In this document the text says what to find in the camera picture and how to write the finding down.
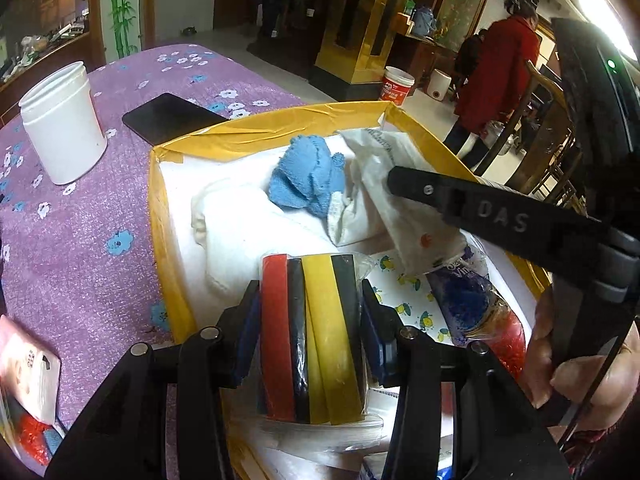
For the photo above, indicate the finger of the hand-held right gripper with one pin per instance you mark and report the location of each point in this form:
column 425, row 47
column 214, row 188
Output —
column 500, row 215

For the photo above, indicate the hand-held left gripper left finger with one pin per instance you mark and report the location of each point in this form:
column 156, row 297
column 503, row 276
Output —
column 247, row 330

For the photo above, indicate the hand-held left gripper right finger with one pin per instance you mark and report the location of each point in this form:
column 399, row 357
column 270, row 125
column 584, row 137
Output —
column 372, row 330

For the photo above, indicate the coloured sponge strips pack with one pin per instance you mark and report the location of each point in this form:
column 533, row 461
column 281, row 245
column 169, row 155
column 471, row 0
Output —
column 320, row 335

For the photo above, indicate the white plastic packet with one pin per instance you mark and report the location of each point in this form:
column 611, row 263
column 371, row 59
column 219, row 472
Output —
column 410, row 230

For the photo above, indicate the white fluffy cloth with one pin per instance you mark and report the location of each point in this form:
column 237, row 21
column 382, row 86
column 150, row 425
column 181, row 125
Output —
column 352, row 217

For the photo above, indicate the yellow taped foam box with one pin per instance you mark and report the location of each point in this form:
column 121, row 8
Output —
column 280, row 125

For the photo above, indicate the person's right hand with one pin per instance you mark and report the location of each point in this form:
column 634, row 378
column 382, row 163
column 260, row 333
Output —
column 575, row 380

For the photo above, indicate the white patterned cloth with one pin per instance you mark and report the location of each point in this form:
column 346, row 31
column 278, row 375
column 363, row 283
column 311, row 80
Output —
column 410, row 300

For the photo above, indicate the wooden chair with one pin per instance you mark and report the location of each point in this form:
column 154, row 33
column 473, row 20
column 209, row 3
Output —
column 537, row 145

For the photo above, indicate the metal pot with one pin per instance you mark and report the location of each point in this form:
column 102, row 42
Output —
column 499, row 137

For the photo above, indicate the blue red snack packet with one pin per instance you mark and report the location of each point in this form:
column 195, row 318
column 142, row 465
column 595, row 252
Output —
column 465, row 305

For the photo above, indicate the white rolled towel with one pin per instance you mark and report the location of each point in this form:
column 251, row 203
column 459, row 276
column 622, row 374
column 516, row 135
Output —
column 250, row 230

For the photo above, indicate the purple floral tablecloth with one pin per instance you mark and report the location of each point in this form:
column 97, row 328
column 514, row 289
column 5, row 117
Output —
column 100, row 270

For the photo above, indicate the white red bucket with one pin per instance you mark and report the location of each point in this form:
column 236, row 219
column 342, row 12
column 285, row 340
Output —
column 396, row 87

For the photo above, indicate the blue knitted cloth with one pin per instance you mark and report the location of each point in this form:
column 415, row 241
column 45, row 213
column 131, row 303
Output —
column 305, row 175

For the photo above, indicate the wooden sideboard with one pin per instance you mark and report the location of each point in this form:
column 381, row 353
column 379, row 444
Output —
column 415, row 57

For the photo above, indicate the landscape painting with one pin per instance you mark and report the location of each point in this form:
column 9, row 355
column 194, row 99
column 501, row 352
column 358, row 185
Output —
column 465, row 5

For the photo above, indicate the blue backpack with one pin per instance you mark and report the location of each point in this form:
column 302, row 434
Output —
column 424, row 21

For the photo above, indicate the white tissue packet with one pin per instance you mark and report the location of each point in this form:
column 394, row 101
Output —
column 25, row 365

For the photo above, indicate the black smartphone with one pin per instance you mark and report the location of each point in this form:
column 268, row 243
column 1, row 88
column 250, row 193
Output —
column 170, row 117

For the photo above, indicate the golden pillar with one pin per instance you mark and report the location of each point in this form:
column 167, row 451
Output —
column 360, row 35

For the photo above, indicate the white plastic jar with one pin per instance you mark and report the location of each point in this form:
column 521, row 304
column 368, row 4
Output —
column 62, row 125

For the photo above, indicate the dark standing figure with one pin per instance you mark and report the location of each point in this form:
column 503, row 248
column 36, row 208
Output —
column 274, row 2

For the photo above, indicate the bamboo print panel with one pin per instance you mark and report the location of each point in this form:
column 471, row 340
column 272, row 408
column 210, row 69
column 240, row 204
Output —
column 120, row 10

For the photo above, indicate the wooden glass cabinet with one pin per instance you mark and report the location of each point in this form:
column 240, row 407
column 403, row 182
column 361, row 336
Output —
column 50, row 5

